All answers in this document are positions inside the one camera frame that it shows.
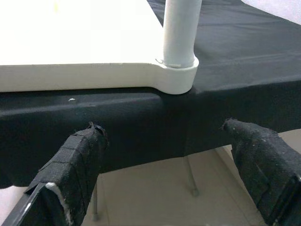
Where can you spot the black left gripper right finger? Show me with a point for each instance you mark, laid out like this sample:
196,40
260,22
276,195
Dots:
265,164

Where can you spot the white plastic table leg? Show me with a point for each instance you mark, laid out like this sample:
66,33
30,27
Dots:
179,33

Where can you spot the white plastic children table top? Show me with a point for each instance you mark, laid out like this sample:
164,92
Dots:
94,75

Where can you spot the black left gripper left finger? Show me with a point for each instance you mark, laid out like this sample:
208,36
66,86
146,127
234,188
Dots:
73,164

